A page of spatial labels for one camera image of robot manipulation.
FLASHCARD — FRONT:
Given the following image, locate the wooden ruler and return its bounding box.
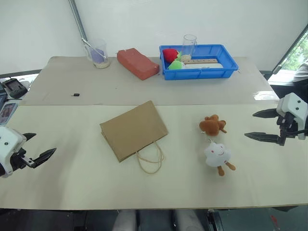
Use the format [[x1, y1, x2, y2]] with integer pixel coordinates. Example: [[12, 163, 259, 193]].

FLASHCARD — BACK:
[[183, 58, 218, 65]]

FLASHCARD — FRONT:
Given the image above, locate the person in grey clothing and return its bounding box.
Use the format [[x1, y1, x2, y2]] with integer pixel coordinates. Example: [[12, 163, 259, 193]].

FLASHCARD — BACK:
[[293, 60, 308, 85]]

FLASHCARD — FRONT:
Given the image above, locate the metal utensil in beaker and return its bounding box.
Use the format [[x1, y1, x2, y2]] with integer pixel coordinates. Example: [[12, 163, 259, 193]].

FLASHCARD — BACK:
[[81, 38, 108, 60]]

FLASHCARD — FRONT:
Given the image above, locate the brown paper bag with handles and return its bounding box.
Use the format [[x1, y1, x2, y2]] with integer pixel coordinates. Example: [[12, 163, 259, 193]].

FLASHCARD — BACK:
[[99, 100, 169, 175]]

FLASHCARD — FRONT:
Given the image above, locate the red brick-shaped block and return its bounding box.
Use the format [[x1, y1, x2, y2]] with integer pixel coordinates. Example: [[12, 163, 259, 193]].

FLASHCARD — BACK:
[[116, 48, 160, 81]]

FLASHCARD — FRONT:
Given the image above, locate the dark window frame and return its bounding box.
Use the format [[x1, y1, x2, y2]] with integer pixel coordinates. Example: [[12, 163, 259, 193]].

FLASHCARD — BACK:
[[272, 28, 308, 76]]

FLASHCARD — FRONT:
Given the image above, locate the red plush strawberry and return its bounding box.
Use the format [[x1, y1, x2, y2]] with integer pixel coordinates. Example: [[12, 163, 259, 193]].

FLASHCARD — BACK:
[[162, 48, 180, 62]]

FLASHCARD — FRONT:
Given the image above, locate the clear plastic measuring cup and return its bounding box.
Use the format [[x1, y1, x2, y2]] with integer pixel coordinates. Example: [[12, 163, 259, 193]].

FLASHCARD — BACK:
[[181, 34, 198, 61]]

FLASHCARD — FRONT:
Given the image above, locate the white plush toy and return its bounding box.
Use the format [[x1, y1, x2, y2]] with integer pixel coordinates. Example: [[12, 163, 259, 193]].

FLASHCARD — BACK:
[[204, 139, 237, 177]]

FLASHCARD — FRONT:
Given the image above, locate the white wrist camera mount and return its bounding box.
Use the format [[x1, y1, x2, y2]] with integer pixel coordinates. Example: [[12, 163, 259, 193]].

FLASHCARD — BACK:
[[0, 126, 27, 179], [276, 92, 308, 141]]

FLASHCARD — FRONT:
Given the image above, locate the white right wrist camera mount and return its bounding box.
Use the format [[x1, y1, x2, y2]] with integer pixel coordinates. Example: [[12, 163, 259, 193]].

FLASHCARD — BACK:
[[276, 92, 308, 141]]

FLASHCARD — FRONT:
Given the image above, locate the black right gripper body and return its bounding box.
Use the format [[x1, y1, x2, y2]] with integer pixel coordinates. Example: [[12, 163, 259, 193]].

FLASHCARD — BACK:
[[276, 113, 299, 147]]

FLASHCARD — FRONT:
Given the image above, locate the green plush toy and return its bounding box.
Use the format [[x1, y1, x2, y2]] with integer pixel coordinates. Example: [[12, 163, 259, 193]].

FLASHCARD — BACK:
[[167, 60, 186, 71]]

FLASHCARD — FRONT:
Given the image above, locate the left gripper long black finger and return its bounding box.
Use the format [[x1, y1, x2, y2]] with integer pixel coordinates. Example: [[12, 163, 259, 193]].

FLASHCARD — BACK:
[[29, 147, 57, 169]]

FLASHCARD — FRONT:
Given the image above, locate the brown plush toy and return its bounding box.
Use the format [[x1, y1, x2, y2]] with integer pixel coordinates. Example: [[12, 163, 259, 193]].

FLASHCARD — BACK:
[[199, 115, 228, 137]]

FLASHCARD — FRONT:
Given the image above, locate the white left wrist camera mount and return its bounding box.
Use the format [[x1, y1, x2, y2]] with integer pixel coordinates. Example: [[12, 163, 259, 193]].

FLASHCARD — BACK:
[[0, 126, 27, 179]]

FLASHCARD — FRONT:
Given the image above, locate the grey metal pole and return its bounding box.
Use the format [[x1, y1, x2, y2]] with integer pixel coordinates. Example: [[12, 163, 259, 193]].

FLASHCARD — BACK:
[[67, 0, 88, 42]]

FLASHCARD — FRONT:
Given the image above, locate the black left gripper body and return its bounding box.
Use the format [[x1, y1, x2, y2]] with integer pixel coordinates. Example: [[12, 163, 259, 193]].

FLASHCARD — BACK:
[[9, 148, 34, 173]]

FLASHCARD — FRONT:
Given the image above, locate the glass beaker with purple contents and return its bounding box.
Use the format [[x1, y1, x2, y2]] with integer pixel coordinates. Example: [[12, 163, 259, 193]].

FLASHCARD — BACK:
[[84, 38, 112, 69]]

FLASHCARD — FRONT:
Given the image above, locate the right gripper black pointed finger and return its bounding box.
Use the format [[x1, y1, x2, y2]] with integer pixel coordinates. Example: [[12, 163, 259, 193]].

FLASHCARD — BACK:
[[252, 108, 279, 118], [244, 131, 282, 145]]

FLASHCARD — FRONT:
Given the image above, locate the black handheld device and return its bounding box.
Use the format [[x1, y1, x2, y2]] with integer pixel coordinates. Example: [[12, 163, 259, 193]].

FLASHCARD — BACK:
[[1, 77, 28, 99]]

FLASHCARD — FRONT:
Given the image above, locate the left gripper short-looking black finger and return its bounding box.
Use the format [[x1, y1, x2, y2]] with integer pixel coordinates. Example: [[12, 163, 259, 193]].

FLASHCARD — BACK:
[[22, 132, 37, 143]]

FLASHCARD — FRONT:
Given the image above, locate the blue plastic bin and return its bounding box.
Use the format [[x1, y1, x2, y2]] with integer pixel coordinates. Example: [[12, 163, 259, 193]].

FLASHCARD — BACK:
[[159, 43, 239, 81]]

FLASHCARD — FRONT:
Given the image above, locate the phone with blue case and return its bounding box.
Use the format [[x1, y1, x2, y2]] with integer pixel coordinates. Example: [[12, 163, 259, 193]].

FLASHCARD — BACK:
[[0, 103, 20, 125]]

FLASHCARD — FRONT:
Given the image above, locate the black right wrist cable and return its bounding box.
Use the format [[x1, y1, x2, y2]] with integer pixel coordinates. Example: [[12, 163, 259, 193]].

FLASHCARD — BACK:
[[287, 129, 308, 136]]

